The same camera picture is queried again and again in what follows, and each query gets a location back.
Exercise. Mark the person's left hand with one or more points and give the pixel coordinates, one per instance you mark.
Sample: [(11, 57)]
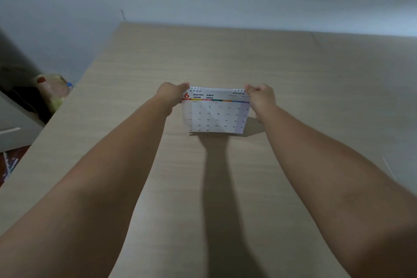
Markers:
[(168, 94)]

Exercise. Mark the person's right hand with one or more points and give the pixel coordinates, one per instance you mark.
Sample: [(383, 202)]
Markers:
[(263, 98)]

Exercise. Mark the person's left thumb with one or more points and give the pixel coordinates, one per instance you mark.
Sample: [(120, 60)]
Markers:
[(183, 87)]

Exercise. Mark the person's right thumb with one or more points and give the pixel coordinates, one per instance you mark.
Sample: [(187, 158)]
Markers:
[(250, 88)]

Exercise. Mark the white spiral desk calendar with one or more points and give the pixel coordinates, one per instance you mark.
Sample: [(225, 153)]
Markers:
[(216, 113)]

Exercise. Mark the person's right forearm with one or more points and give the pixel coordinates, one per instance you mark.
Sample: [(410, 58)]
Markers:
[(338, 186)]

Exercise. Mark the person's left forearm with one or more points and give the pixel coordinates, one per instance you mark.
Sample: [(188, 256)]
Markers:
[(88, 186)]

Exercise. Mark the clear plastic bottle blue cap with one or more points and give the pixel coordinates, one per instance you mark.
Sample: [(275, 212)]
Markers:
[(69, 86)]

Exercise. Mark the yellow plastic bag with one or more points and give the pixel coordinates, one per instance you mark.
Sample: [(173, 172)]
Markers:
[(52, 90)]

